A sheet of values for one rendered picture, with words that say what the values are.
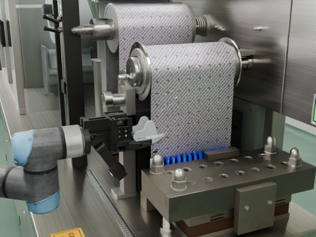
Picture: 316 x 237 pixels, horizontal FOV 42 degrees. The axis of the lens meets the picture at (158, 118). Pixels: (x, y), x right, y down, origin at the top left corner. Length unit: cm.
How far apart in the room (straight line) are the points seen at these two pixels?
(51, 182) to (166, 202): 26
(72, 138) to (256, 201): 44
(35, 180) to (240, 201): 46
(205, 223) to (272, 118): 55
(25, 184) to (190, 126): 43
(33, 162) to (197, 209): 37
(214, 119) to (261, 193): 24
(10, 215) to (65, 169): 169
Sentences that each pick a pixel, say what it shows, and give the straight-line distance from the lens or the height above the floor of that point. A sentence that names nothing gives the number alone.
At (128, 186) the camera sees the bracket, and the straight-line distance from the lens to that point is 115.
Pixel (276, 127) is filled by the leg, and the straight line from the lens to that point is 142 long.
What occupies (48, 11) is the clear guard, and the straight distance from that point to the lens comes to 196.
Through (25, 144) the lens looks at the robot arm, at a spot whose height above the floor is 113.
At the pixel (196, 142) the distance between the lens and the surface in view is 110.
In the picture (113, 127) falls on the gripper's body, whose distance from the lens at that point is 95.
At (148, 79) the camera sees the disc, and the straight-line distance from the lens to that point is 98.
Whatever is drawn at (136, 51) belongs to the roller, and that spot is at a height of 130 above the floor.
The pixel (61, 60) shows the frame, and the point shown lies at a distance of 138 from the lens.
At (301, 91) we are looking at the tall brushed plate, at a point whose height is 122.
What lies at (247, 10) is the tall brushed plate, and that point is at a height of 139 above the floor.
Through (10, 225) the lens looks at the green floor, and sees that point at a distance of 290.
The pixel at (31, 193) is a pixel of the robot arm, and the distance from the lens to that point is 97.
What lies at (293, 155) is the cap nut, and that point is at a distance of 107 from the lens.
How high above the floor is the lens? 144
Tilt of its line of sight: 17 degrees down
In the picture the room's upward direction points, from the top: straight up
